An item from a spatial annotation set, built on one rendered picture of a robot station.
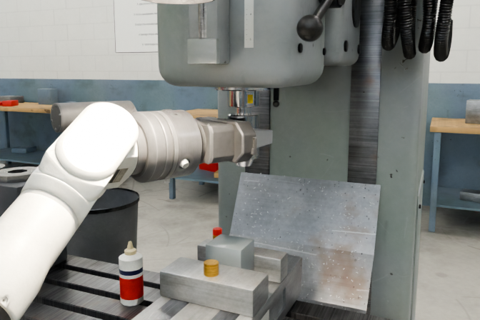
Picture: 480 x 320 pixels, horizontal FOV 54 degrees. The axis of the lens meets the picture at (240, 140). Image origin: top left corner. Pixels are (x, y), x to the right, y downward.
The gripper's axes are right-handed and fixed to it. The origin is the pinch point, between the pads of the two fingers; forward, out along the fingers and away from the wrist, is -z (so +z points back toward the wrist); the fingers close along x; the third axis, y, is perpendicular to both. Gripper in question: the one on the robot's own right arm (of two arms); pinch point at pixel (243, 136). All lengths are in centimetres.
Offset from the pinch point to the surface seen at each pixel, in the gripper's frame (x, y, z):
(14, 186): 39.7, 12.0, 21.0
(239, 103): -1.3, -4.9, 2.0
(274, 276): -2.8, 22.2, -4.4
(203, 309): -2.0, 23.5, 9.0
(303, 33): -16.0, -13.7, 5.7
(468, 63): 134, -21, -400
